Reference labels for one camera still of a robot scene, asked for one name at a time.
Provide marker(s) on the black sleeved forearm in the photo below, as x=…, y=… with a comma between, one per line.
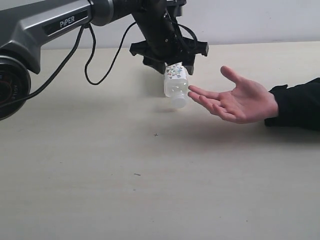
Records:
x=298, y=106

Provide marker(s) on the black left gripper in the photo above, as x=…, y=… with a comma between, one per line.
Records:
x=166, y=41

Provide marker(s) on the white bottle cartoon label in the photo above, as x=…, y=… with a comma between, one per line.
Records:
x=176, y=85

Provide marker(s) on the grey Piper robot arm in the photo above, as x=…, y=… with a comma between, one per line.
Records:
x=25, y=29

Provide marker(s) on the open bare human hand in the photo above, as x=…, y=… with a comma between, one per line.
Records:
x=248, y=102

